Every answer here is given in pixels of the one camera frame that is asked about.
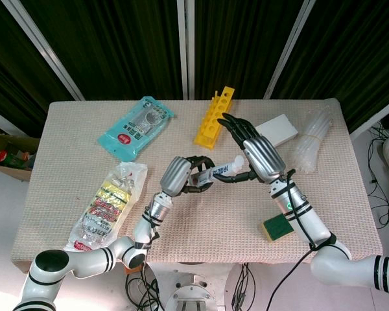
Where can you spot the teal plastic product package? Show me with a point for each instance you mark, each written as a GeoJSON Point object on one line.
{"type": "Point", "coordinates": [136, 129]}

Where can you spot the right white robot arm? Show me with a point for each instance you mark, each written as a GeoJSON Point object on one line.
{"type": "Point", "coordinates": [311, 220]}

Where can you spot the brown cardboard box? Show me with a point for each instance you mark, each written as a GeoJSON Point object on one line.
{"type": "Point", "coordinates": [9, 168]}

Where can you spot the clear plastic straws bundle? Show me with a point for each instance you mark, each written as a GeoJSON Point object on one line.
{"type": "Point", "coordinates": [312, 139]}

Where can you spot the dark green curtain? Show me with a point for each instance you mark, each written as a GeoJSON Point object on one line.
{"type": "Point", "coordinates": [126, 48]}

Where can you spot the white toothpaste tube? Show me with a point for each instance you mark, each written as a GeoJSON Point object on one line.
{"type": "Point", "coordinates": [227, 168]}

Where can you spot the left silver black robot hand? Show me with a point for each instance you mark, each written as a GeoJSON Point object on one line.
{"type": "Point", "coordinates": [175, 173]}

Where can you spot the green and yellow sponge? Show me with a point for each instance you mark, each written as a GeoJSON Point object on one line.
{"type": "Point", "coordinates": [275, 228]}

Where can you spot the yellow test tube rack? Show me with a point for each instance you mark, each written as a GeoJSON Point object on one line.
{"type": "Point", "coordinates": [214, 120]}

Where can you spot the clear bag with yellow red print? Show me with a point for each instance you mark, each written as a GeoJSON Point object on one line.
{"type": "Point", "coordinates": [107, 204]}

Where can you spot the small orange block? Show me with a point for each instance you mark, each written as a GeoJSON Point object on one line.
{"type": "Point", "coordinates": [133, 269]}

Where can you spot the white vertical frame post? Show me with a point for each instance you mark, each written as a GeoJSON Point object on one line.
{"type": "Point", "coordinates": [185, 48]}

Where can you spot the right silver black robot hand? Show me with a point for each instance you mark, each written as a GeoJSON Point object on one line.
{"type": "Point", "coordinates": [262, 154]}

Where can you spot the white slanted frame post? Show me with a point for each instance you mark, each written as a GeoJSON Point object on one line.
{"type": "Point", "coordinates": [45, 52]}
{"type": "Point", "coordinates": [290, 48]}

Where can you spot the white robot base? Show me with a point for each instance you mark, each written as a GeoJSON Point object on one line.
{"type": "Point", "coordinates": [191, 291]}

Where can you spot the white rectangular box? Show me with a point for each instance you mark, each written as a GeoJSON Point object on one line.
{"type": "Point", "coordinates": [277, 129]}

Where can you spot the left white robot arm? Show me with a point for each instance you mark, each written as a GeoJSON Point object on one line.
{"type": "Point", "coordinates": [84, 262]}

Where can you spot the red green can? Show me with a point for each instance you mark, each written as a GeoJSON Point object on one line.
{"type": "Point", "coordinates": [3, 157]}

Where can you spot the beige waffle tablecloth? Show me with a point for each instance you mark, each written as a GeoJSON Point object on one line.
{"type": "Point", "coordinates": [214, 220]}

